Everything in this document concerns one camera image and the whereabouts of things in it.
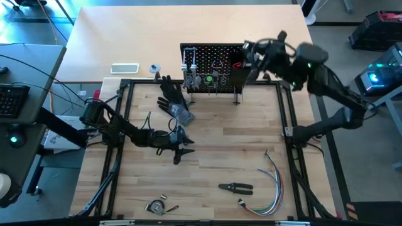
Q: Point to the black keyboard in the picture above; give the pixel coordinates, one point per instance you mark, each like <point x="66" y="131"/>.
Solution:
<point x="12" y="100"/>

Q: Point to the black tape measure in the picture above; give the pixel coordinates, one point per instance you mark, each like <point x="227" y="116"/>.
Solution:
<point x="155" y="207"/>

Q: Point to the black aluminium frame rail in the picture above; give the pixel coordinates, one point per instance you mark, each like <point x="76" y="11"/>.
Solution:
<point x="141" y="37"/>

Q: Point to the grey table leg frame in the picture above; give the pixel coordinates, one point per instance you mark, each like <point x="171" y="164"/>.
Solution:
<point x="392" y="110"/>

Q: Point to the grey office desk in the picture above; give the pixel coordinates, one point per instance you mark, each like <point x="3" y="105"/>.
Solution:
<point x="37" y="72"/>

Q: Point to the chrome socket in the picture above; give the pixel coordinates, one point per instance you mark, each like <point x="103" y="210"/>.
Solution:
<point x="163" y="197"/>

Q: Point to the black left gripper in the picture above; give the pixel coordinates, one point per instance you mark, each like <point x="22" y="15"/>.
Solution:
<point x="177" y="157"/>

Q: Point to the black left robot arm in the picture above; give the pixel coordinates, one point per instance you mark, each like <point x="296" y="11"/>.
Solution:
<point x="125" y="127"/>

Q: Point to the black metal pegboard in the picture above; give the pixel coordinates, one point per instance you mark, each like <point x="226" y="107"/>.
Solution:
<point x="220" y="51"/>

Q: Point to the black equipment case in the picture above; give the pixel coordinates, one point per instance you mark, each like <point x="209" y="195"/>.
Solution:
<point x="377" y="31"/>

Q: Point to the black computer mouse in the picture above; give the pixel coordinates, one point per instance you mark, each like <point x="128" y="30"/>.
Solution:
<point x="15" y="136"/>
<point x="2" y="69"/>

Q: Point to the long double prong hook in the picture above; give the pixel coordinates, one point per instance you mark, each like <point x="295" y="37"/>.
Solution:
<point x="189" y="50"/>

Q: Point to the computer case with lights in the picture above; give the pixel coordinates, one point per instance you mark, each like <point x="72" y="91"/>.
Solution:
<point x="377" y="78"/>

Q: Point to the white rectangular tray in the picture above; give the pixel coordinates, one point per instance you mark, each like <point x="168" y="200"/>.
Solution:
<point x="125" y="68"/>

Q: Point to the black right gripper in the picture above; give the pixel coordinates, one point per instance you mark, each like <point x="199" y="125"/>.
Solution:
<point x="267" y="56"/>

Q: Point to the dark grey desk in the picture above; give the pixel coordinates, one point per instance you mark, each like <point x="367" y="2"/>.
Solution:
<point x="28" y="163"/>

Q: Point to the black pegboard storage bin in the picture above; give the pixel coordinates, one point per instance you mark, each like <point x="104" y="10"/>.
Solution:
<point x="237" y="83"/>

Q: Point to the red clamp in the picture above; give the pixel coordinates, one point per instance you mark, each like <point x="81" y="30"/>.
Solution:
<point x="96" y="93"/>

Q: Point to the white tape roll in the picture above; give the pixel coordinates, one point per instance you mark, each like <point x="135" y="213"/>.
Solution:
<point x="4" y="185"/>

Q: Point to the silver aluminium extrusion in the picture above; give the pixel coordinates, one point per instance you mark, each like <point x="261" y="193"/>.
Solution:
<point x="116" y="222"/>
<point x="292" y="223"/>

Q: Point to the white pedestal base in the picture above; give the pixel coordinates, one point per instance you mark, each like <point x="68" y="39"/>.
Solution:
<point x="314" y="17"/>

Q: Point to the black work glove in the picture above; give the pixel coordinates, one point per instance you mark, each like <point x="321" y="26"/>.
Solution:
<point x="171" y="89"/>

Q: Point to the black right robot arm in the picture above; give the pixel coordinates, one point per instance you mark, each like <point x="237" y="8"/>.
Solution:
<point x="329" y="85"/>

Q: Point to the black ramp with orange stripes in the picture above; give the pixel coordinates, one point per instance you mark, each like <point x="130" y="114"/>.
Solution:
<point x="377" y="215"/>

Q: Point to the small grey round device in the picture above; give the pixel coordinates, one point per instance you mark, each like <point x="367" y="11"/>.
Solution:
<point x="154" y="68"/>

